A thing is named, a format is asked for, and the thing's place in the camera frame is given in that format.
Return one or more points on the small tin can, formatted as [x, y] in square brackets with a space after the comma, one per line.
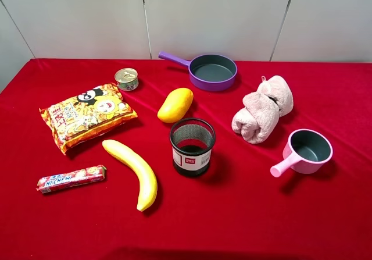
[127, 79]

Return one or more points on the prawn cracker snack bag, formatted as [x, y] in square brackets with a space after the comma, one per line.
[87, 115]

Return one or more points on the yellow banana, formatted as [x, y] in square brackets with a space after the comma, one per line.
[148, 186]

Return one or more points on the Hi-Chew candy pack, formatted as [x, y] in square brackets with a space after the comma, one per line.
[76, 178]

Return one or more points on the yellow mango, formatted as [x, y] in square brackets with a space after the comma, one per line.
[175, 105]

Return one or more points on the black mesh pen holder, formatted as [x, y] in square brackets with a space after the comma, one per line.
[192, 140]

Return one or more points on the pink saucepan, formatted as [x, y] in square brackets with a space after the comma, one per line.
[305, 152]

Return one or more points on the purple frying pan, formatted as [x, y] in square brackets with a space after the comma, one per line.
[209, 72]

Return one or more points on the rolled pink towel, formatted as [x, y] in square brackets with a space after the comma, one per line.
[262, 110]

